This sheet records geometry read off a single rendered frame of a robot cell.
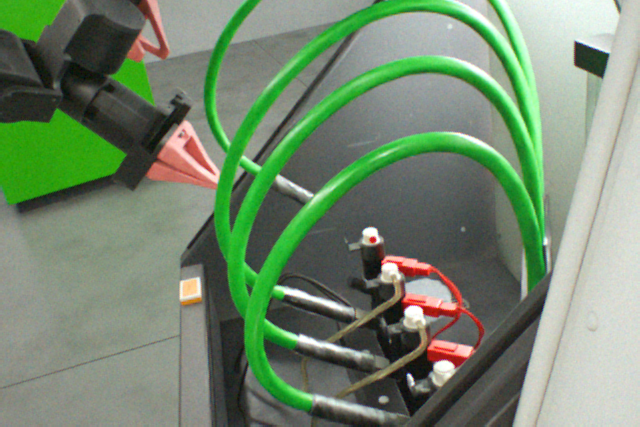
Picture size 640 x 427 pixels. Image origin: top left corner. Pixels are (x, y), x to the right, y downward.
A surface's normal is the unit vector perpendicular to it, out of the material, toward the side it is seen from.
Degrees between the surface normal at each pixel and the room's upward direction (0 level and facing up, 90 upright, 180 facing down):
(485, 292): 0
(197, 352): 0
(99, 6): 45
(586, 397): 76
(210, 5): 90
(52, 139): 90
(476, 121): 90
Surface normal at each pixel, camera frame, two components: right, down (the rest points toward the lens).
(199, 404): -0.15, -0.89
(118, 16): 0.57, -0.67
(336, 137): 0.18, 0.40
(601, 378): -0.98, 0.00
